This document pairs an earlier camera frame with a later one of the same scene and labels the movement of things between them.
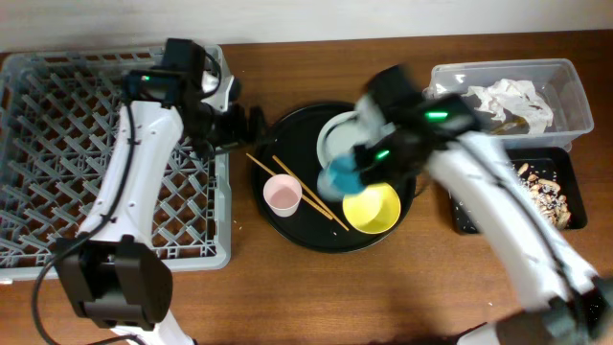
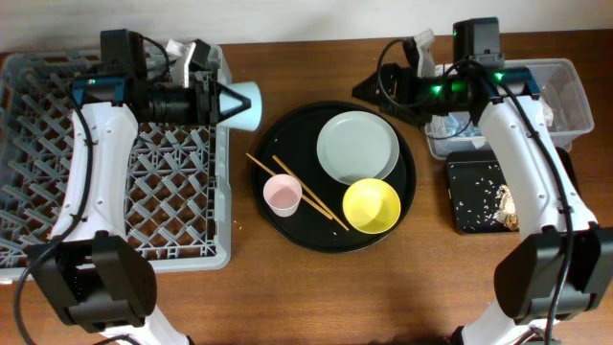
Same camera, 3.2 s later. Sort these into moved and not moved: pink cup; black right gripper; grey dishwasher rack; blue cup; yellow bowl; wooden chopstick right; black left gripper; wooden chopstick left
Moved: blue cup; black left gripper; black right gripper
Not moved: pink cup; yellow bowl; grey dishwasher rack; wooden chopstick right; wooden chopstick left
